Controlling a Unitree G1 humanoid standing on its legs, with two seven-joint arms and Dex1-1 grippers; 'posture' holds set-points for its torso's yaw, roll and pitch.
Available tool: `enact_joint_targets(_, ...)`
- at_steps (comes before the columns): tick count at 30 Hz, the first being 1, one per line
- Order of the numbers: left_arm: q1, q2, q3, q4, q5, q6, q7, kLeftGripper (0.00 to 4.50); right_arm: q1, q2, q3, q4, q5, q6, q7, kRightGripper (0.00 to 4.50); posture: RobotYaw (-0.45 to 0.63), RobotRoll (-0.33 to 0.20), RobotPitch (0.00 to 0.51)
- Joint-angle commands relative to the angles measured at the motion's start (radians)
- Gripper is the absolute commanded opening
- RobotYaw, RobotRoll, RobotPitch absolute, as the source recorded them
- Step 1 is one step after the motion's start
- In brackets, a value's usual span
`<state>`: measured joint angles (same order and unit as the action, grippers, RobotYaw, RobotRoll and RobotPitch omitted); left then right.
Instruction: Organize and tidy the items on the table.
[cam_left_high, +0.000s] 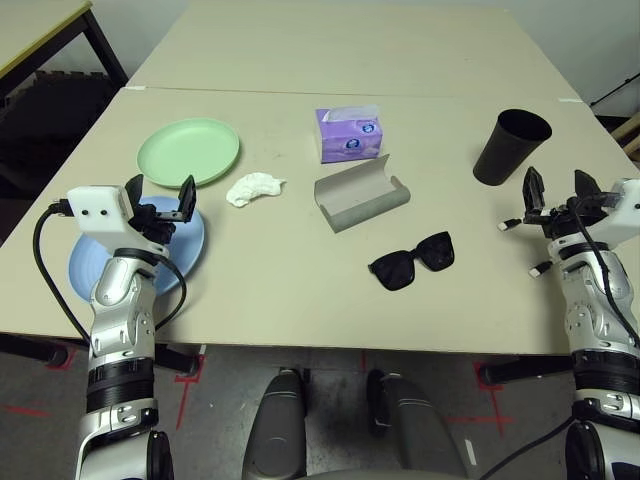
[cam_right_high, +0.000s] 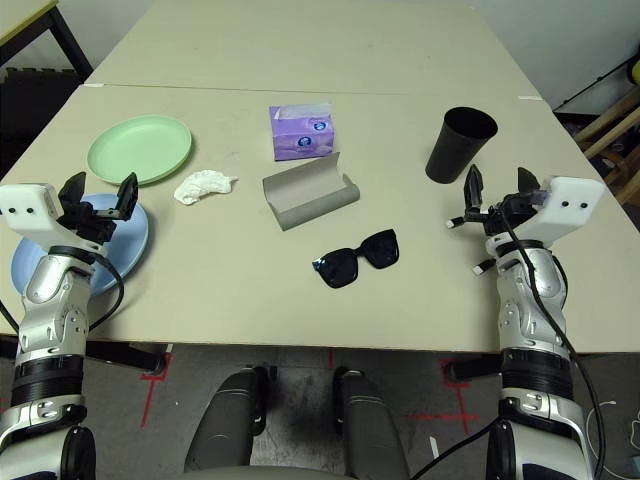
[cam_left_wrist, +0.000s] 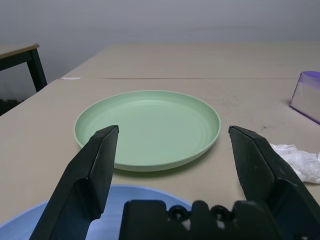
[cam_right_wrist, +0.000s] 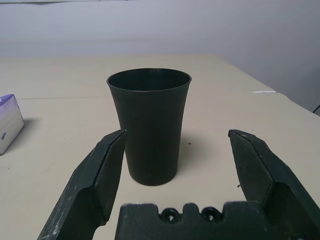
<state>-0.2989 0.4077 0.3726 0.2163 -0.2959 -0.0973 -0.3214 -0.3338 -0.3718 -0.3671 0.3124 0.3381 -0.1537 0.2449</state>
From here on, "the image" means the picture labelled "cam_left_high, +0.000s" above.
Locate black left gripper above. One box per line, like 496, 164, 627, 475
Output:
123, 173, 198, 247

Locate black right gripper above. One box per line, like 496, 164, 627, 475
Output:
522, 166, 614, 241

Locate blue plastic plate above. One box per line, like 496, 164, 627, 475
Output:
68, 194, 207, 304

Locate black plastic cup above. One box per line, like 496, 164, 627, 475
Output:
472, 109, 553, 187

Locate white tissue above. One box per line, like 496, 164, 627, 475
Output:
225, 171, 288, 207

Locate black sunglasses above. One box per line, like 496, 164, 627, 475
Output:
368, 230, 456, 293

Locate grey glasses case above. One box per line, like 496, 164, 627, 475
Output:
313, 153, 412, 234

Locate green plastic plate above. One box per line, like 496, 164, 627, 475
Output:
136, 117, 241, 190

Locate wooden furniture piece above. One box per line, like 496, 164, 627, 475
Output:
612, 112, 640, 164

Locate black table foot bar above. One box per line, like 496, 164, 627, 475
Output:
479, 352, 576, 386
154, 344, 199, 376
0, 332, 69, 366

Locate purple tissue pack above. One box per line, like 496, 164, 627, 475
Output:
314, 103, 386, 165

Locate red floor tape cross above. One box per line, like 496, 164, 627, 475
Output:
444, 362, 514, 436
174, 349, 206, 431

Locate red floor tape strip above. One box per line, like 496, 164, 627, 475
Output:
0, 404, 51, 419

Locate grey robot left leg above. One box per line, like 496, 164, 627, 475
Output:
242, 369, 309, 480

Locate grey robot leg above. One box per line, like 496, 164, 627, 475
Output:
367, 368, 471, 480
242, 369, 309, 480

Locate grey robot right leg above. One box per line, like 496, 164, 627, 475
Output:
367, 368, 471, 480

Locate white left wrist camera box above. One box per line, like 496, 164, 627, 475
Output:
66, 184, 169, 257

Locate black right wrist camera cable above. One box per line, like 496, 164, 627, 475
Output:
479, 197, 640, 480

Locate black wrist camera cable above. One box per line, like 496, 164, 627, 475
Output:
32, 198, 189, 346
479, 197, 640, 480

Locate black left wrist camera cable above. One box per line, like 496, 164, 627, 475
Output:
32, 198, 189, 346

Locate yellow-edged side table black frame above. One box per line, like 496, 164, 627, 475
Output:
0, 0, 129, 101

